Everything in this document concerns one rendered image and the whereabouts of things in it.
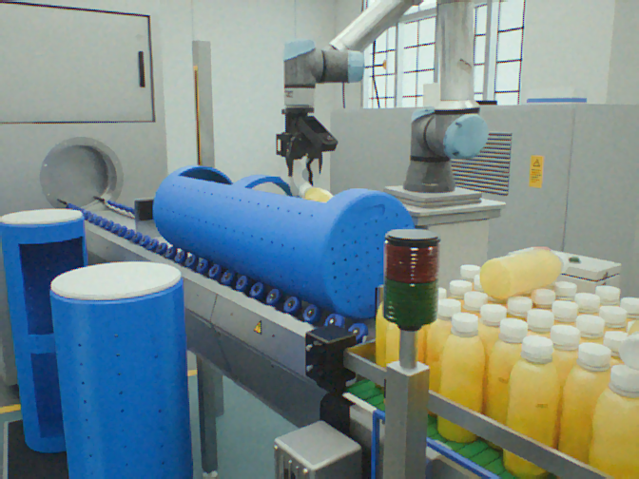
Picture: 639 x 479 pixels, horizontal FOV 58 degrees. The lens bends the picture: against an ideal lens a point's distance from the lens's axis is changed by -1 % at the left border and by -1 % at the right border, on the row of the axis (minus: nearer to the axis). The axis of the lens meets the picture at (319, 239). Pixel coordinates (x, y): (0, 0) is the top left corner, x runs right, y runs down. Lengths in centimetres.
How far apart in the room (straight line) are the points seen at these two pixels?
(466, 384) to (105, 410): 77
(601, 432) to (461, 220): 94
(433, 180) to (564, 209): 118
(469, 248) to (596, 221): 132
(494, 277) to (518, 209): 191
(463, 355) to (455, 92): 82
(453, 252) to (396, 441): 97
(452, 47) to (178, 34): 500
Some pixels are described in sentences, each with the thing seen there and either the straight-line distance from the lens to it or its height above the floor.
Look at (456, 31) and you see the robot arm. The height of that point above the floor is 159.
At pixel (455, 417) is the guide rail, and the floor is 96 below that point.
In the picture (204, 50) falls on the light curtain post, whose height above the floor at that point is 166.
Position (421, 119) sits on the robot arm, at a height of 138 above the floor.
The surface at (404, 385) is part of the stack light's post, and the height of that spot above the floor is 108.
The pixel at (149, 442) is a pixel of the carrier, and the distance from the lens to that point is 139.
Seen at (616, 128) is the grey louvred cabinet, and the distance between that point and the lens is 295.
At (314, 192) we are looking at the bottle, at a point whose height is 122.
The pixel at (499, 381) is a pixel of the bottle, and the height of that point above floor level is 101.
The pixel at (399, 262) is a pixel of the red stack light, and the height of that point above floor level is 123.
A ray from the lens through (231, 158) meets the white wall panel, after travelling 647.
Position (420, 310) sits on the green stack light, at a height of 118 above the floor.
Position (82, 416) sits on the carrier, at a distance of 139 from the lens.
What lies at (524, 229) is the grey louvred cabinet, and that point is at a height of 87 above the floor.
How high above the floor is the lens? 139
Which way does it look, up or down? 12 degrees down
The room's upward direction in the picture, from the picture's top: straight up
